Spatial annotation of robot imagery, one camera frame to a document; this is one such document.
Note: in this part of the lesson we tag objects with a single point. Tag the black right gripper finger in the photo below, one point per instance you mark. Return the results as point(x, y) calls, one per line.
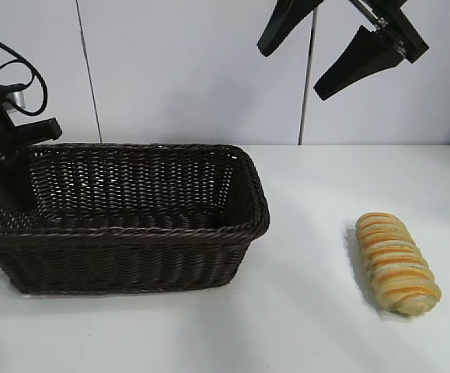
point(281, 27)

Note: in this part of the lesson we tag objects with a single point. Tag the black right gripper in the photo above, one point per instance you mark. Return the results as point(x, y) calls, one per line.
point(405, 33)

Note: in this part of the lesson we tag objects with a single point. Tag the dark brown wicker basket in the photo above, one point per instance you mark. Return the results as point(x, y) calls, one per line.
point(131, 252)

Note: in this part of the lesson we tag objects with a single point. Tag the long striped bread roll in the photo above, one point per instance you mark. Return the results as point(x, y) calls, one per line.
point(397, 264)

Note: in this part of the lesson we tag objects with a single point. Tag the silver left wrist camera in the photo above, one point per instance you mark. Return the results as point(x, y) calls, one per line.
point(16, 97)

